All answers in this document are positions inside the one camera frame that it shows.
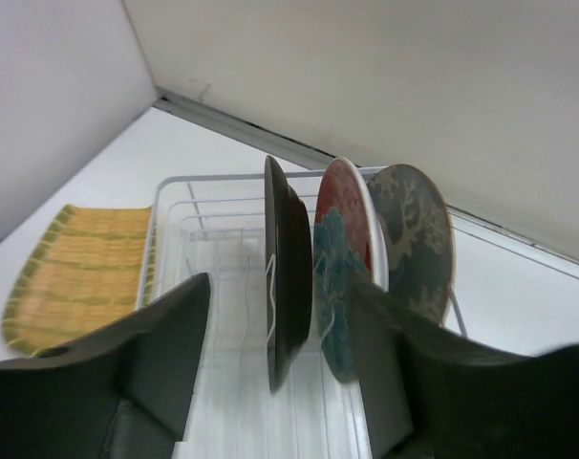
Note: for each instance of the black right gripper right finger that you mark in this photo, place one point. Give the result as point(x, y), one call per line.
point(430, 393)

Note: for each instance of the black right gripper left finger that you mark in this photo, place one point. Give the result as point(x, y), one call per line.
point(123, 391)

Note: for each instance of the green-rimmed bamboo tray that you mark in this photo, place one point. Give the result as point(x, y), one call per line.
point(88, 270)

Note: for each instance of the grey reindeer plate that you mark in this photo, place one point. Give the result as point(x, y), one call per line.
point(419, 240)

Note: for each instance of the teal and red floral plate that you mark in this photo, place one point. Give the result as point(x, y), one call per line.
point(347, 239)

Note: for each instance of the brown-rimmed cream plate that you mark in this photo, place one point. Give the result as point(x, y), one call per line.
point(288, 273)

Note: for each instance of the white wire dish rack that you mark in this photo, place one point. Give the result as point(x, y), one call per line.
point(216, 225)

